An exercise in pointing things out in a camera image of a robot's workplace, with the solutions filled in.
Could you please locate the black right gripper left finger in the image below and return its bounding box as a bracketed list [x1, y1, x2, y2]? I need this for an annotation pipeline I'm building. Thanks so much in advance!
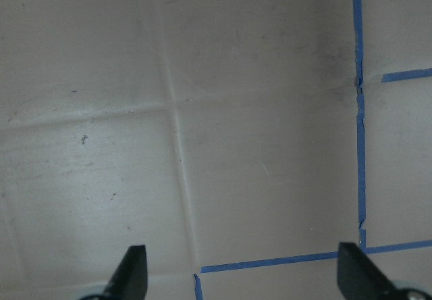
[102, 245, 148, 300]

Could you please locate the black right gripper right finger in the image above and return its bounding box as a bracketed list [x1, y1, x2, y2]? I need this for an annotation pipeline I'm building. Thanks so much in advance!
[337, 242, 405, 300]

